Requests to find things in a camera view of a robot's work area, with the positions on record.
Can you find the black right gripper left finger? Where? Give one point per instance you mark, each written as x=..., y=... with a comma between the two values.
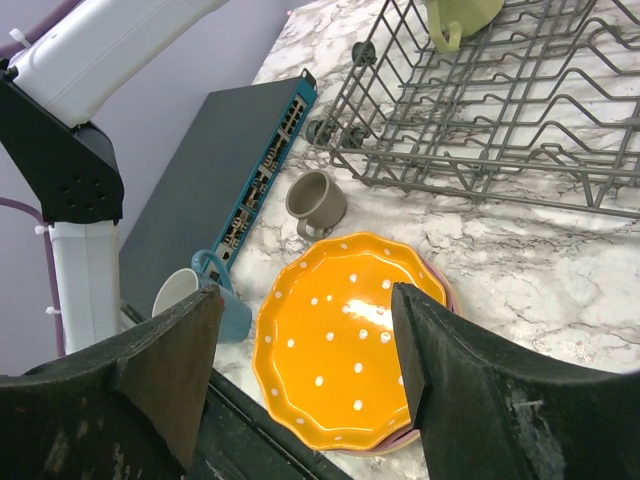
x=128, y=407

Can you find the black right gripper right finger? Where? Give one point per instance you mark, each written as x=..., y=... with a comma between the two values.
x=488, y=408

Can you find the pale yellow mug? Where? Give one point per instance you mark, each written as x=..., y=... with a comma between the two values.
x=449, y=21

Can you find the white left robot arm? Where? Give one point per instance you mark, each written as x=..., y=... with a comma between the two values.
x=49, y=95

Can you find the pink plate under stack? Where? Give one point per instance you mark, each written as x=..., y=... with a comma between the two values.
x=406, y=435

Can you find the orange polka dot plate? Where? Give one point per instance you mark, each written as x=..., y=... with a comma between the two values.
x=325, y=352

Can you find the small grey cup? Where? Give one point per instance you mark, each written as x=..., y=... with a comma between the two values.
x=317, y=203

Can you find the dark network switch box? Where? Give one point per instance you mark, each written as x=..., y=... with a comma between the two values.
x=214, y=186

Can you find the grey wire dish rack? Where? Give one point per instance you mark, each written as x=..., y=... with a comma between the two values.
x=540, y=108

